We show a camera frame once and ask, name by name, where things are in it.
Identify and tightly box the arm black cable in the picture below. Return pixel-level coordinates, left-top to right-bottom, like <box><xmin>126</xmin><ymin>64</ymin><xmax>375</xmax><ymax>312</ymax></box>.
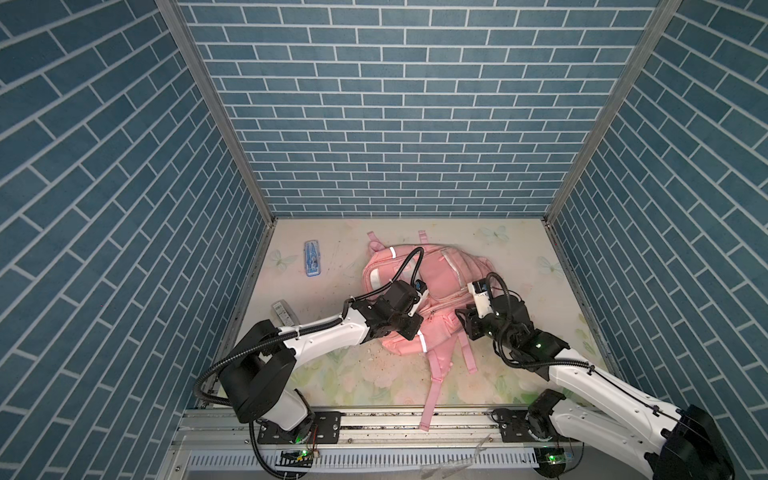
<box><xmin>193</xmin><ymin>245</ymin><xmax>426</xmax><ymax>480</ymax></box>
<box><xmin>482</xmin><ymin>272</ymin><xmax>679</xmax><ymax>421</ymax></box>

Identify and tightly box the pink student backpack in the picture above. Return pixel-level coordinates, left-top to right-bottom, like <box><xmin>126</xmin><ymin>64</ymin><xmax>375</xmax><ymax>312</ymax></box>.
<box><xmin>381</xmin><ymin>230</ymin><xmax>493</xmax><ymax>431</ymax></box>

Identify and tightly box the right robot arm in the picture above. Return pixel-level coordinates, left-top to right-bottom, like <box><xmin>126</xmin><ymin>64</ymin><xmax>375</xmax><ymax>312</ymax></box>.
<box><xmin>456</xmin><ymin>281</ymin><xmax>735</xmax><ymax>479</ymax></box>

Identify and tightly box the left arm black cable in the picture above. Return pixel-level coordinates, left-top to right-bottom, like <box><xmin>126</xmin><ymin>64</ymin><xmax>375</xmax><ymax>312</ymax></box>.
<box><xmin>193</xmin><ymin>245</ymin><xmax>426</xmax><ymax>480</ymax></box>

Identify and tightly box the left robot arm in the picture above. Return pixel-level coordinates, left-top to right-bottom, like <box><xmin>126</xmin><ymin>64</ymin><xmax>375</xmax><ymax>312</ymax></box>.
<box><xmin>215</xmin><ymin>279</ymin><xmax>429</xmax><ymax>444</ymax></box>

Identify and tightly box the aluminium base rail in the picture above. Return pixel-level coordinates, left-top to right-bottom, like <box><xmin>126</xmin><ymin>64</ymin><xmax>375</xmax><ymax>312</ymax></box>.
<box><xmin>158</xmin><ymin>400</ymin><xmax>680</xmax><ymax>479</ymax></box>

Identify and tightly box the blue clear pencil case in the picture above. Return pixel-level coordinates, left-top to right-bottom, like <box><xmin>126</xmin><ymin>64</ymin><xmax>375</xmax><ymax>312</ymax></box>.
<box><xmin>303</xmin><ymin>240</ymin><xmax>321</xmax><ymax>278</ymax></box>

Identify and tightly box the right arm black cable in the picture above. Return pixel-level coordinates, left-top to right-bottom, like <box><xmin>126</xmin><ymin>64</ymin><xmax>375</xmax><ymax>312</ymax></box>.
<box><xmin>482</xmin><ymin>272</ymin><xmax>679</xmax><ymax>421</ymax></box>

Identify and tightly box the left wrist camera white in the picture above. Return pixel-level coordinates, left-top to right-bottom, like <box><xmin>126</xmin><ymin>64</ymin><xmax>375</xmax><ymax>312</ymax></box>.
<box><xmin>409</xmin><ymin>279</ymin><xmax>429</xmax><ymax>317</ymax></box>

